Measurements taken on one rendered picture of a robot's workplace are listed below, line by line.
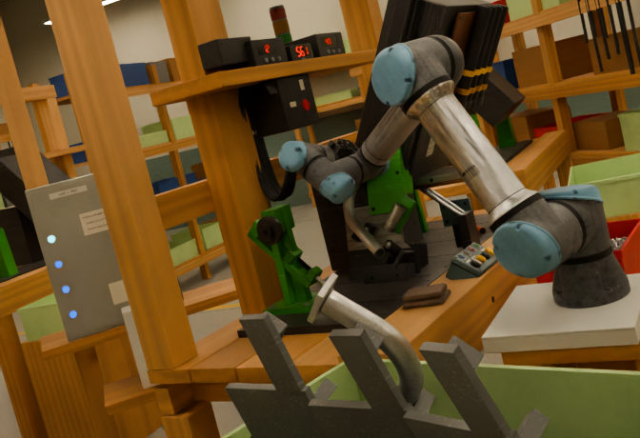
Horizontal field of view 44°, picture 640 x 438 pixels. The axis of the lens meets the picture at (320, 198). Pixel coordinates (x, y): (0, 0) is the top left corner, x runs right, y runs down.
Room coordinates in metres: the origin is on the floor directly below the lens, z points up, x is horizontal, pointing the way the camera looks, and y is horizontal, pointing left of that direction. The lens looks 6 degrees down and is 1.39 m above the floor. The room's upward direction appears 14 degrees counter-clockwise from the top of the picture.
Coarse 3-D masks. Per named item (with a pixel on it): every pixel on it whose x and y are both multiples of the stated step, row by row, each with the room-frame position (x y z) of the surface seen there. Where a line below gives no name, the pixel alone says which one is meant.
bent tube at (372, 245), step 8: (352, 200) 2.20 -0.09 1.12; (344, 208) 2.19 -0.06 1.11; (352, 208) 2.19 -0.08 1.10; (352, 216) 2.17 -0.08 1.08; (352, 224) 2.14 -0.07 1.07; (360, 224) 2.13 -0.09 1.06; (360, 232) 2.10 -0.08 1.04; (368, 232) 2.10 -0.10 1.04; (368, 240) 2.07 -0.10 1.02; (368, 248) 2.07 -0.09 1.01; (376, 248) 2.04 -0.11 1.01; (376, 256) 2.04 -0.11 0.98
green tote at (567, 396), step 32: (320, 384) 1.27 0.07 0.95; (352, 384) 1.32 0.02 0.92; (512, 384) 1.12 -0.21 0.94; (544, 384) 1.08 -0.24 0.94; (576, 384) 1.05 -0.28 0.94; (608, 384) 1.02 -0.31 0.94; (448, 416) 1.21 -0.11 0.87; (512, 416) 1.13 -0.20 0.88; (576, 416) 1.06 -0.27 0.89; (608, 416) 1.02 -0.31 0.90
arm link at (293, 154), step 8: (288, 144) 1.91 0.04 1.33; (296, 144) 1.90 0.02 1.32; (304, 144) 1.91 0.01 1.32; (312, 144) 1.96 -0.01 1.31; (280, 152) 1.92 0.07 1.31; (288, 152) 1.91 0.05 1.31; (296, 152) 1.89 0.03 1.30; (304, 152) 1.90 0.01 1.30; (312, 152) 1.91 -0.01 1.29; (320, 152) 1.93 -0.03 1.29; (280, 160) 1.92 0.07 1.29; (288, 160) 1.90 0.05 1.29; (296, 160) 1.89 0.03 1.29; (304, 160) 1.89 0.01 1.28; (288, 168) 1.91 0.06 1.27; (296, 168) 1.89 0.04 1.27; (304, 168) 1.90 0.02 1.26
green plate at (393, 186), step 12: (396, 156) 2.16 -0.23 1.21; (396, 168) 2.16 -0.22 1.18; (372, 180) 2.20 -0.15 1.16; (384, 180) 2.17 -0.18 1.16; (396, 180) 2.15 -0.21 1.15; (408, 180) 2.19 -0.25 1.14; (372, 192) 2.19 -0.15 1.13; (384, 192) 2.17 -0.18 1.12; (396, 192) 2.15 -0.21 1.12; (408, 192) 2.18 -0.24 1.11; (372, 204) 2.19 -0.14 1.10; (384, 204) 2.16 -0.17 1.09
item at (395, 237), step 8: (360, 208) 2.23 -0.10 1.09; (368, 208) 2.21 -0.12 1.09; (360, 216) 2.22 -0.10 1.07; (368, 216) 2.21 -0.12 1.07; (376, 216) 2.20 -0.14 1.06; (384, 216) 2.18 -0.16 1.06; (376, 224) 2.19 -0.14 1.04; (352, 232) 2.23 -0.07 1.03; (376, 232) 2.19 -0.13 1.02; (384, 232) 2.18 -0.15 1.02; (392, 232) 2.16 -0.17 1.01; (400, 232) 2.14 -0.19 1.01; (352, 240) 2.23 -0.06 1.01; (376, 240) 2.19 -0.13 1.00; (384, 240) 2.17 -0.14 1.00; (392, 240) 2.16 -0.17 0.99; (400, 240) 2.14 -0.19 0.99; (352, 248) 2.22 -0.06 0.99; (360, 248) 2.21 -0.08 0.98
